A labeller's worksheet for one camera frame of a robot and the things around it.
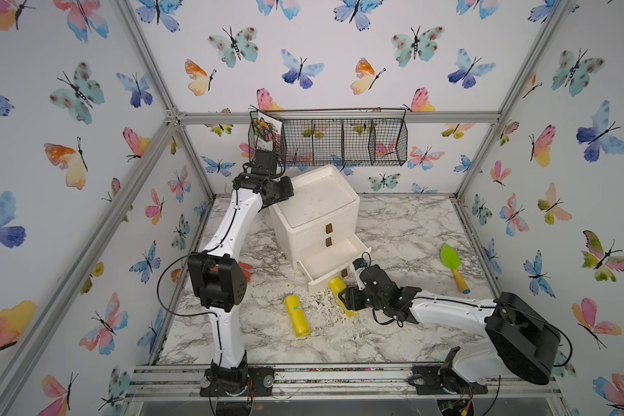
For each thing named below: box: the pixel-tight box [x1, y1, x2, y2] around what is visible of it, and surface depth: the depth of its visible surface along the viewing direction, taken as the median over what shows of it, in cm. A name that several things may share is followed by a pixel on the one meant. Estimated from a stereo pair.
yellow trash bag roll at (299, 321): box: [284, 294, 312, 338], surface depth 85 cm
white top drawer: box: [290, 209, 359, 248], surface depth 84 cm
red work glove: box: [238, 261, 254, 283], surface depth 100 cm
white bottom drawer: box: [297, 234, 372, 294], surface depth 95 cm
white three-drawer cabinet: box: [268, 164, 372, 293], surface depth 88 cm
